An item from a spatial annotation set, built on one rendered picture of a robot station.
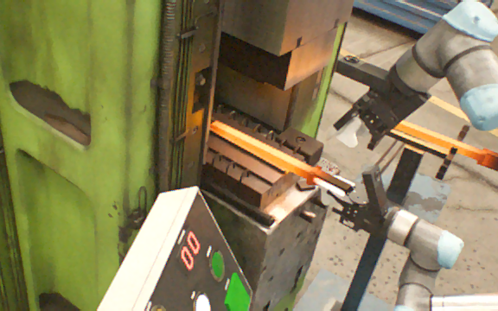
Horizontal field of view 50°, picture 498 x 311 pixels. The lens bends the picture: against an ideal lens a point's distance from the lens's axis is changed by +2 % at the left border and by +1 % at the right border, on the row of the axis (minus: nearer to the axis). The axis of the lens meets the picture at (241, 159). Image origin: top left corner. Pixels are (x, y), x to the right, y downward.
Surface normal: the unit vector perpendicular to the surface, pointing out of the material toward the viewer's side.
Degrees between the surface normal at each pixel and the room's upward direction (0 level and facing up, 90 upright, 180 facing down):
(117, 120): 89
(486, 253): 0
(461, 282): 0
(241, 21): 90
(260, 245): 90
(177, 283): 60
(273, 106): 90
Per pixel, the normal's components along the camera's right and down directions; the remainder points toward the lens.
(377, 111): -0.59, 0.41
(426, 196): 0.14, -0.79
